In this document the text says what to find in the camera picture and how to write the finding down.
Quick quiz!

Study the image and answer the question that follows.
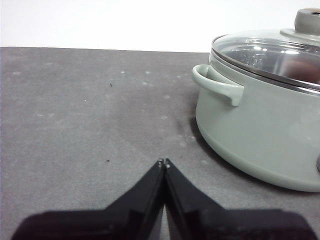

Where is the glass lid with green knob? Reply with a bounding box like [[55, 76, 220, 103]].
[[211, 8, 320, 92]]

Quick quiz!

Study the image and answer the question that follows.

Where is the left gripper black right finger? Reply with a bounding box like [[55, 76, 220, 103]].
[[164, 157, 319, 240]]

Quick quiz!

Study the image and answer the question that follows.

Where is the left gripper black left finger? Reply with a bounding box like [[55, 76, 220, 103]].
[[11, 158, 166, 240]]

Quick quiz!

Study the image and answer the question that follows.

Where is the pale green electric steamer pot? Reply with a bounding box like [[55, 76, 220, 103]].
[[191, 58, 320, 193]]

